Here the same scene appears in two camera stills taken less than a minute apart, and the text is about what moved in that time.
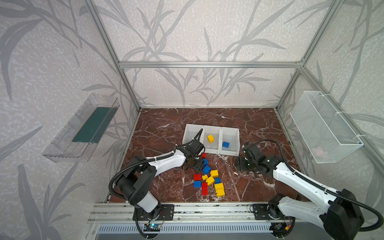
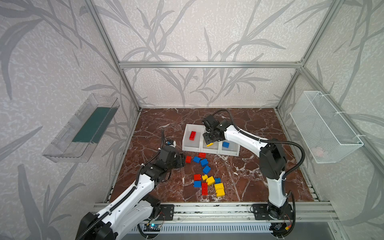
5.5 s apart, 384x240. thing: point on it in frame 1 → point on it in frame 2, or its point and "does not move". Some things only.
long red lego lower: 204,189 does not move
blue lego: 206,162 does not move
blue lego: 206,169 does not move
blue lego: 225,144 does not move
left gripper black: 195,163 → 176,160
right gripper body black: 243,164 → 210,136
